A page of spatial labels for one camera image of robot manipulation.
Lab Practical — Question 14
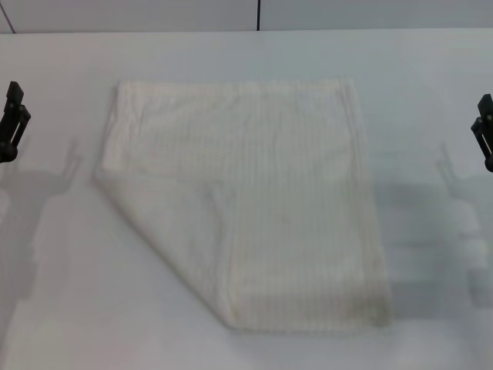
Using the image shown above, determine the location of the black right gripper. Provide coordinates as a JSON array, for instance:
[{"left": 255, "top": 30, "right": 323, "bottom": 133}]
[{"left": 469, "top": 92, "right": 493, "bottom": 173}]

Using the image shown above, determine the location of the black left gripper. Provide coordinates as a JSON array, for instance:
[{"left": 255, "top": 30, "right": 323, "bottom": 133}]
[{"left": 0, "top": 80, "right": 31, "bottom": 165}]

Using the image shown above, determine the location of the white ribbed towel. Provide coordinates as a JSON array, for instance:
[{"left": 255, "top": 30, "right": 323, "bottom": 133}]
[{"left": 91, "top": 78, "right": 394, "bottom": 333}]

